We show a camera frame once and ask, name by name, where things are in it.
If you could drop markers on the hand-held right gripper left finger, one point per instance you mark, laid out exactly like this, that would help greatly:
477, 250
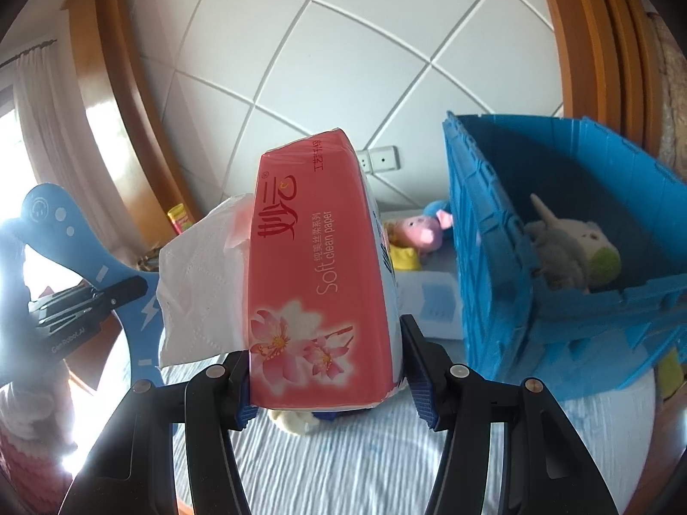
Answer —
247, 414

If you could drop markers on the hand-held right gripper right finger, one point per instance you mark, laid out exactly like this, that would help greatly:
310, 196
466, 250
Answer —
424, 397

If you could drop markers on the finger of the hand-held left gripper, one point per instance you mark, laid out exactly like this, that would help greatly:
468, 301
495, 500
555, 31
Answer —
118, 292

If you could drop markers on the blue plastic crate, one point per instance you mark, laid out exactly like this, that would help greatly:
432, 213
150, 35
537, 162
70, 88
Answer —
483, 279

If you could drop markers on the pink floral tissue pack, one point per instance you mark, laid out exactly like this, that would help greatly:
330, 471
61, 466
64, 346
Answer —
311, 279

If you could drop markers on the dark wicker object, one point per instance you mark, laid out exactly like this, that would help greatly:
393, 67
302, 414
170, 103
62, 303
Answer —
149, 260

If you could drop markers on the blue white plush toy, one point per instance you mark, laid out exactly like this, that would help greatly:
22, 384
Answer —
295, 422

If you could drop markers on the white packet with blue square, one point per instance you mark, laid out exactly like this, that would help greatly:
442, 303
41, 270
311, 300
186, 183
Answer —
437, 303

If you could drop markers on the yellow canister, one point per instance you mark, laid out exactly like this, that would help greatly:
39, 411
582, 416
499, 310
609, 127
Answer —
181, 220

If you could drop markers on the light striped bed sheet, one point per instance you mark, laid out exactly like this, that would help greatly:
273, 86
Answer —
333, 472

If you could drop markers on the pale window curtain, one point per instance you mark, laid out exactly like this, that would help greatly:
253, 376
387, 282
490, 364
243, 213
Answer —
40, 118

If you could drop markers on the pink pig plush toy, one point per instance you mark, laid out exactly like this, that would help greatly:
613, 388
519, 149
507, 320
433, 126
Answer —
421, 233

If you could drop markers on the small blue plush toy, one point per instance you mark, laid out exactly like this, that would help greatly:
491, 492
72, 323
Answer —
436, 207

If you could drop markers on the grey plush toy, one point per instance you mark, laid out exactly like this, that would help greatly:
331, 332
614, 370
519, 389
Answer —
553, 257

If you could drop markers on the person's red patterned clothing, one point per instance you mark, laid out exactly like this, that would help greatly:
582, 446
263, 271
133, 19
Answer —
27, 464

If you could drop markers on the white green plush toy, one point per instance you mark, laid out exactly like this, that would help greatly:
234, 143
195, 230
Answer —
598, 257

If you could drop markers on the yellow-green object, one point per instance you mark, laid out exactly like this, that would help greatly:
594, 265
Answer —
671, 375

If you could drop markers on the patterned cloth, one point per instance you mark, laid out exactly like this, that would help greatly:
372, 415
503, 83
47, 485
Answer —
671, 91

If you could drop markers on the wooden wall panel frame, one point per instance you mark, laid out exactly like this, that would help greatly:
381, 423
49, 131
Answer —
134, 118
590, 37

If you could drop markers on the white wall socket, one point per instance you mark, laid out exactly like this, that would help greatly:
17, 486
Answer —
381, 159

